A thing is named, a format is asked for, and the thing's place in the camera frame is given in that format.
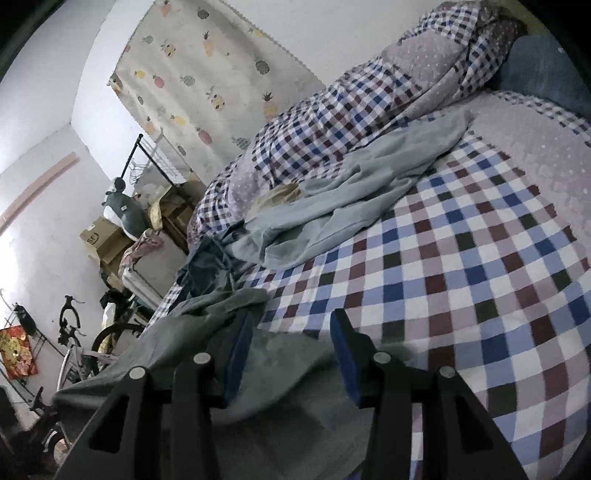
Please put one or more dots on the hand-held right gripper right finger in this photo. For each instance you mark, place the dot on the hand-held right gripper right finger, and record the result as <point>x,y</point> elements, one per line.
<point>344,346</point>

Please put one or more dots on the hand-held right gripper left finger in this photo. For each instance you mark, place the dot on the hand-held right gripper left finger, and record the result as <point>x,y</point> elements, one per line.
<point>241,344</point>

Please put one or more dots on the green sweatshirt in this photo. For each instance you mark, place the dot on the green sweatshirt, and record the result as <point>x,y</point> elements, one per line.
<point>286,369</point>

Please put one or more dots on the dark blue garment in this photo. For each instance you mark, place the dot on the dark blue garment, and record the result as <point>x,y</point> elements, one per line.
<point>207,272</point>

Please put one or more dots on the striped white suitcase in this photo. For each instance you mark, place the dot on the striped white suitcase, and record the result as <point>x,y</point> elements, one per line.
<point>152,272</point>

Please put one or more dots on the bed with checkered sheet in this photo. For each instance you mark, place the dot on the bed with checkered sheet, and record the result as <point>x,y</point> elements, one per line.
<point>461,286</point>

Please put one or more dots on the light grey garment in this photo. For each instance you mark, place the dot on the light grey garment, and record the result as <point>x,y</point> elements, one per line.
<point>332,207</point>

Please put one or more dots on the pink cloth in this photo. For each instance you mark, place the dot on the pink cloth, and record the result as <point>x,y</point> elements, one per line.
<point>143,244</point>

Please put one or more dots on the flattened brown cardboard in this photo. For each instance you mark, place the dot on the flattened brown cardboard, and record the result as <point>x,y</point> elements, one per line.
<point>175,212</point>

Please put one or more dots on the beige cloth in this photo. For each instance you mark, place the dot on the beige cloth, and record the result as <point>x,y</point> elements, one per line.
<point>277,194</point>

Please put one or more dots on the bicycle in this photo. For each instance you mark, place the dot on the bicycle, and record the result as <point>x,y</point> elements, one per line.
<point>69,332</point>

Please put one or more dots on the cardboard box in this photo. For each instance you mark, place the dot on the cardboard box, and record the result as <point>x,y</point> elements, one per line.
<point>104,235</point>

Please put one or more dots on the green and white plush toy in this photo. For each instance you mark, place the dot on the green and white plush toy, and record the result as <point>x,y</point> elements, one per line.
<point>124,207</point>

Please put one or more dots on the red floral bag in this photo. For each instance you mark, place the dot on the red floral bag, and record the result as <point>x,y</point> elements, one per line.
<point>18,353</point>

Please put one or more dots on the black metal rack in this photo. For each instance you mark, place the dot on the black metal rack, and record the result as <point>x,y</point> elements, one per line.
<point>138,143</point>

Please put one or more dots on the checkered quilt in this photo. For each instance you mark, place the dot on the checkered quilt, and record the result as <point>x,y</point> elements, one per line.
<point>332,120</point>

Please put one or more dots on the pineapple print curtain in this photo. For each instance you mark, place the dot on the pineapple print curtain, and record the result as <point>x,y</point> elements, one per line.
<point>207,69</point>

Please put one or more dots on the blue pillow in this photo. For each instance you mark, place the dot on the blue pillow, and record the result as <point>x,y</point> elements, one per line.
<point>545,69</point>

